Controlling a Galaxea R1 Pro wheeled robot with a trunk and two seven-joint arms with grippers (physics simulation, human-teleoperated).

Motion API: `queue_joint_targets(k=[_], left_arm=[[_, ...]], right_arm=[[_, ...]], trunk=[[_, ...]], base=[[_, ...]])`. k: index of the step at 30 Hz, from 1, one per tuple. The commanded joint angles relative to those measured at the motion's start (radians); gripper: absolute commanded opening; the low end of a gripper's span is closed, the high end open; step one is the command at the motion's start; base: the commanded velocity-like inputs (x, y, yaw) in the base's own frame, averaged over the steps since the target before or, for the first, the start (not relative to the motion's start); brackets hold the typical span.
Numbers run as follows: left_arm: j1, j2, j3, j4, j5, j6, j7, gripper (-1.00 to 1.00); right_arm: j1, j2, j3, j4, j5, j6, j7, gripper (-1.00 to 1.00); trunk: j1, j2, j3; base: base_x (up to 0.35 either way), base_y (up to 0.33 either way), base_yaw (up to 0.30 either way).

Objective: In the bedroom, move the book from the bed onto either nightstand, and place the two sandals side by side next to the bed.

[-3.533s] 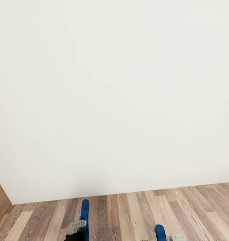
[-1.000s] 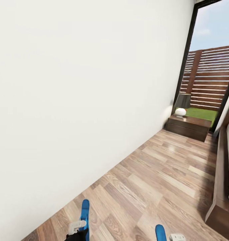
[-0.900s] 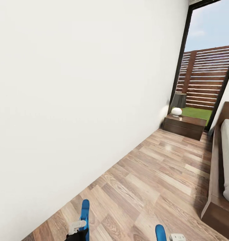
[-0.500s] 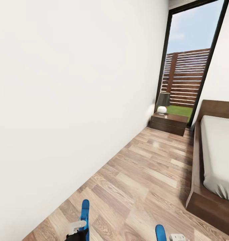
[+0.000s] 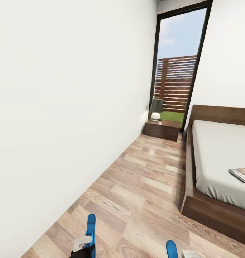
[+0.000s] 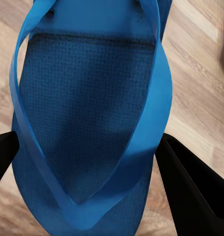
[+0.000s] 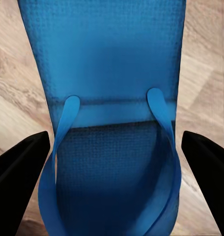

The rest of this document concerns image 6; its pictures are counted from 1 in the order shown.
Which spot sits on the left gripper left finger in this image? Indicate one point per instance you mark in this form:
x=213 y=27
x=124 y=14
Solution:
x=9 y=147

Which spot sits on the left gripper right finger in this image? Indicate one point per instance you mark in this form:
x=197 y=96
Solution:
x=195 y=191

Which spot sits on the sandal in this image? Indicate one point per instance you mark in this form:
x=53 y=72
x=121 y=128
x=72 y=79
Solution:
x=90 y=110

